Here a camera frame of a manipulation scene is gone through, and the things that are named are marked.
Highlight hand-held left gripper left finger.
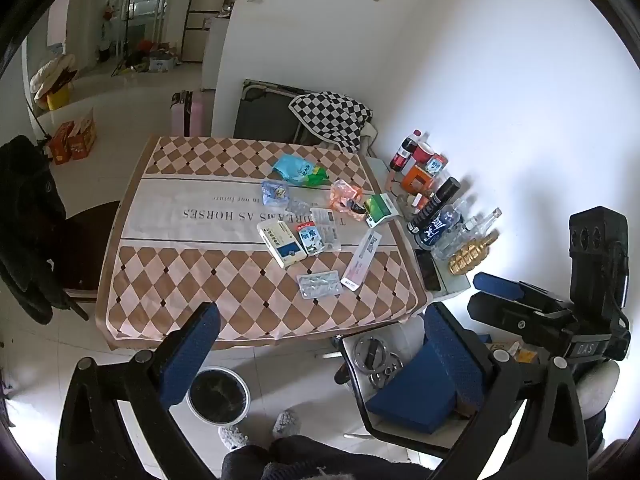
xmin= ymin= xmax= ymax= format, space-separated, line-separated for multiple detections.
xmin=56 ymin=301 xmax=222 ymax=480

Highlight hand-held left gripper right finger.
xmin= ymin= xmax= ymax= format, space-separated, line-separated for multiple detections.
xmin=423 ymin=301 xmax=590 ymax=480

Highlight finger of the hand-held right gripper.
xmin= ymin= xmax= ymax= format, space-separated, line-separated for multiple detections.
xmin=466 ymin=292 xmax=531 ymax=333
xmin=473 ymin=272 xmax=565 ymax=311

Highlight round trash bin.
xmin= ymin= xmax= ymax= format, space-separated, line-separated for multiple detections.
xmin=186 ymin=366 xmax=251 ymax=427

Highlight orange snack wrapper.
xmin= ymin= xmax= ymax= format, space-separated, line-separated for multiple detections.
xmin=329 ymin=179 xmax=367 ymax=221

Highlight person's right forearm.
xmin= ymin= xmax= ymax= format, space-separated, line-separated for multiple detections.
xmin=570 ymin=360 xmax=623 ymax=461

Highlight gold grenade-shaped bottle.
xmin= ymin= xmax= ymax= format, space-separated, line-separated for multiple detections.
xmin=447 ymin=230 xmax=501 ymax=277

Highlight white side table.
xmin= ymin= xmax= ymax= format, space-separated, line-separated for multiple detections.
xmin=382 ymin=157 xmax=473 ymax=303

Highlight flat blue box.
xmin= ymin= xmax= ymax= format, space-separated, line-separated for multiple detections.
xmin=365 ymin=344 xmax=458 ymax=433

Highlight clear glass bottle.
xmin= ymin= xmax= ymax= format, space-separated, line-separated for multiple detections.
xmin=432 ymin=207 xmax=502 ymax=261

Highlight black phone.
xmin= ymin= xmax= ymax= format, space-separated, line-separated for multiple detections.
xmin=415 ymin=249 xmax=442 ymax=292

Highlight checkered tablecloth table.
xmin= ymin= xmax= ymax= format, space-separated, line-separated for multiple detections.
xmin=96 ymin=135 xmax=433 ymax=353

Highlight water bottle with blue label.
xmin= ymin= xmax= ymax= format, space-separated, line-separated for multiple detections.
xmin=416 ymin=200 xmax=468 ymax=251

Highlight grey slipper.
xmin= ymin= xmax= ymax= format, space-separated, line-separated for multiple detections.
xmin=218 ymin=425 xmax=249 ymax=451
xmin=272 ymin=410 xmax=302 ymax=438

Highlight white stool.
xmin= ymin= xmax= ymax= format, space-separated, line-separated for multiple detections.
xmin=340 ymin=320 xmax=526 ymax=458

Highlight black spray can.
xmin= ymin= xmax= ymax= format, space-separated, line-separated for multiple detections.
xmin=407 ymin=176 xmax=461 ymax=236

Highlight long white and pink box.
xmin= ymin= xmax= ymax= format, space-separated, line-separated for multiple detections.
xmin=341 ymin=230 xmax=383 ymax=292

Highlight orange box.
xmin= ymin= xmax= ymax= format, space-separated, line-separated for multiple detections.
xmin=400 ymin=164 xmax=436 ymax=193

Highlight white medicine box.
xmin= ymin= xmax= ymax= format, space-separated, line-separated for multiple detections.
xmin=256 ymin=221 xmax=308 ymax=268

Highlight green and white box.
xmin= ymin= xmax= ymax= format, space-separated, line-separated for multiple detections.
xmin=364 ymin=193 xmax=401 ymax=228

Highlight silver blister pack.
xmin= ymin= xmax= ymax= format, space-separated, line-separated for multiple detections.
xmin=296 ymin=270 xmax=343 ymax=301

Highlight dark wooden chair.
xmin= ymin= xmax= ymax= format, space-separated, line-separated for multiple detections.
xmin=47 ymin=200 xmax=122 ymax=321

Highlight person's legs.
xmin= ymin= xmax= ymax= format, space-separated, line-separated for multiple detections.
xmin=221 ymin=435 xmax=431 ymax=480

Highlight cola bottle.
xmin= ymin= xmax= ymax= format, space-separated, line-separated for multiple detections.
xmin=389 ymin=130 xmax=422 ymax=173

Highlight white printed sachet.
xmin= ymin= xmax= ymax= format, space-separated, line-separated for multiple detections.
xmin=310 ymin=207 xmax=343 ymax=251

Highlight small blue packet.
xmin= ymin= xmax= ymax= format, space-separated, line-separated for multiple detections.
xmin=261 ymin=180 xmax=293 ymax=207

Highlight blue and green snack bag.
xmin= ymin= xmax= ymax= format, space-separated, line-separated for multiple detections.
xmin=272 ymin=154 xmax=331 ymax=188

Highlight black jacket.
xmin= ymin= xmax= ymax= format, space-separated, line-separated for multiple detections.
xmin=0 ymin=135 xmax=68 ymax=326

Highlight checkered calibration board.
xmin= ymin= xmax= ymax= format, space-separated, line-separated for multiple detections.
xmin=287 ymin=91 xmax=375 ymax=153

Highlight pink suitcase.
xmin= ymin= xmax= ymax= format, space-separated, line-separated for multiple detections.
xmin=171 ymin=90 xmax=206 ymax=137

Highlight orange printed carton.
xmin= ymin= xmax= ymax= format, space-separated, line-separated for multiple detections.
xmin=67 ymin=108 xmax=98 ymax=161
xmin=50 ymin=121 xmax=76 ymax=167

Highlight yellow bin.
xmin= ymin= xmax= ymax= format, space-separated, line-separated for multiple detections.
xmin=44 ymin=85 xmax=76 ymax=111

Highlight pile of cushions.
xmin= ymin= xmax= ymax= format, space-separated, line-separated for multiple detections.
xmin=29 ymin=54 xmax=78 ymax=101

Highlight grey refrigerator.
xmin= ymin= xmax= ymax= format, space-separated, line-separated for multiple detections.
xmin=181 ymin=0 xmax=236 ymax=63

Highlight metal flange ring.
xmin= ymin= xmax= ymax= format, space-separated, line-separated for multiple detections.
xmin=367 ymin=355 xmax=403 ymax=388
xmin=352 ymin=335 xmax=388 ymax=373

